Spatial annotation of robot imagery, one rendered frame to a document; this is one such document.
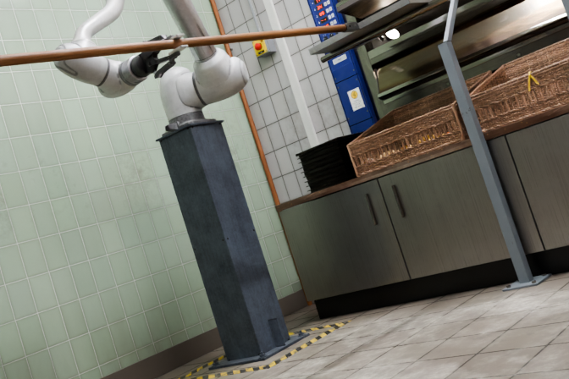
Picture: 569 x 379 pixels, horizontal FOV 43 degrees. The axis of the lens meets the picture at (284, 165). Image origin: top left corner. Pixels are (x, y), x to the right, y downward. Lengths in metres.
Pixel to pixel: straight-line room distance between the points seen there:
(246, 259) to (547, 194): 1.22
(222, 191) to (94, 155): 0.75
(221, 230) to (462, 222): 0.97
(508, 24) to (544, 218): 0.97
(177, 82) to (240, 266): 0.82
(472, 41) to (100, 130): 1.79
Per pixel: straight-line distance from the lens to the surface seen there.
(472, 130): 2.81
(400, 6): 3.03
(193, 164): 3.05
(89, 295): 3.35
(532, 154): 2.79
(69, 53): 2.10
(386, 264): 3.18
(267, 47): 4.05
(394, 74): 3.65
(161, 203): 3.67
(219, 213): 3.01
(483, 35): 3.43
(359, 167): 3.22
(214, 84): 3.07
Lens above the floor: 0.49
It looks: 4 degrees up
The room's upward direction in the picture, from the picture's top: 18 degrees counter-clockwise
